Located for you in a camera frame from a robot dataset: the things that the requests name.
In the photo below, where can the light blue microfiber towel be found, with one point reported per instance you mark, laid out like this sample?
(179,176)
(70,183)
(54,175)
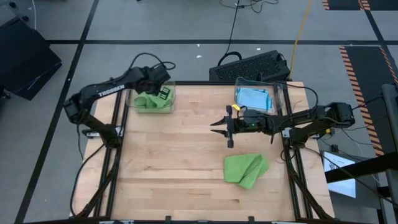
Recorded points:
(252,99)
(271,102)

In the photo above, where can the black equipment case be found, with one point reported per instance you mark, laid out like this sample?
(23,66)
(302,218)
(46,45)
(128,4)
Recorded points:
(25,59)

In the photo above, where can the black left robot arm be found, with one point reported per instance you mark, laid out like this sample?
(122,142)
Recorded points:
(109,90)

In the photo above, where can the clear plastic bin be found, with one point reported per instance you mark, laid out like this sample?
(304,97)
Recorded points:
(278,93)
(130,107)

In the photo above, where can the white-screen monitor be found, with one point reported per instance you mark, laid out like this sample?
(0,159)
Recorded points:
(342,186)

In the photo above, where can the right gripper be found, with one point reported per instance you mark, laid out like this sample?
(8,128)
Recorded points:
(252,123)

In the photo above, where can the black hazard-striped floor mat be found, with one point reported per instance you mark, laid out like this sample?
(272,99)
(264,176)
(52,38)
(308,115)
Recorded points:
(367,77)
(342,3)

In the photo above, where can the black beam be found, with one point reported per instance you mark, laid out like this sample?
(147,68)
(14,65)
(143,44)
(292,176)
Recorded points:
(357,169)

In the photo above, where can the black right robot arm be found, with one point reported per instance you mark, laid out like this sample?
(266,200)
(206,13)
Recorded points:
(311,119)

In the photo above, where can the black perforated computer case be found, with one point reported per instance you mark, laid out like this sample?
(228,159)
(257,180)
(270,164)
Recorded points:
(248,67)

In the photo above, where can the grey post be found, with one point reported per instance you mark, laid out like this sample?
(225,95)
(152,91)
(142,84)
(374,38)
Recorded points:
(391,124)

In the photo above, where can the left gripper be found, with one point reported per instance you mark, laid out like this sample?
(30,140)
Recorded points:
(161,91)

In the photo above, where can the silver arm base bracket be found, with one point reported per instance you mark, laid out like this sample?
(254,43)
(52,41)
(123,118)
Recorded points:
(93,134)
(286,132)

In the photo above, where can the black frame clip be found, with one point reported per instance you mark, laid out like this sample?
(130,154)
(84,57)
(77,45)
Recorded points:
(251,220)
(168,220)

